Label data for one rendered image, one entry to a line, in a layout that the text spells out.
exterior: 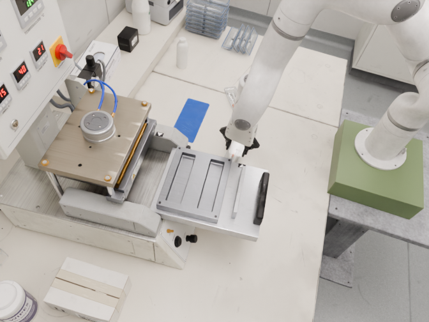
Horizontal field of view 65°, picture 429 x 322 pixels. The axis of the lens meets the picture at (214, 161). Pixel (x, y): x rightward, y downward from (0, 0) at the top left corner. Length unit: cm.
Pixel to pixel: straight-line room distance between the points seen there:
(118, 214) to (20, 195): 30
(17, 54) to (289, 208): 92
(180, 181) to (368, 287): 142
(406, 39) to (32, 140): 95
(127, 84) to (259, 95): 71
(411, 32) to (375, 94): 218
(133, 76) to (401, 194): 113
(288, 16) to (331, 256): 149
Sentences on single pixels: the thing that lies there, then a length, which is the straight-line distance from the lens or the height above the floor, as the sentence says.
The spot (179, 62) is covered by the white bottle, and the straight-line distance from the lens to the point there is 161.
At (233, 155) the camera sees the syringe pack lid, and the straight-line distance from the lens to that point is 122.
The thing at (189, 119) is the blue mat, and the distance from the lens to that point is 140.
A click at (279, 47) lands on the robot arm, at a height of 129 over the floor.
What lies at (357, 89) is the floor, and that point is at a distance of 308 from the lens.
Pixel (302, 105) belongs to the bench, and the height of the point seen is 75.
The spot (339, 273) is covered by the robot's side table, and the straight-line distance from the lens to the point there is 205.
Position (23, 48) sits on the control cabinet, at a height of 132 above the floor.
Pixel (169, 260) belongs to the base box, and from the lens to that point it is 104.
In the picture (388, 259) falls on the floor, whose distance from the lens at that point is 224.
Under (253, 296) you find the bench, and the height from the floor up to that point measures 75.
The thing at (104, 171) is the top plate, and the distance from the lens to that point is 82.
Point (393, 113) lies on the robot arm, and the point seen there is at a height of 105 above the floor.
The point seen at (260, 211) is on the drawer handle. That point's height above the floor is 101.
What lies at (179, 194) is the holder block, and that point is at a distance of 92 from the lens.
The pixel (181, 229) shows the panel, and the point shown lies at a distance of 104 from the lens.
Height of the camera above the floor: 178
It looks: 54 degrees down
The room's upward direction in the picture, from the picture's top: 10 degrees clockwise
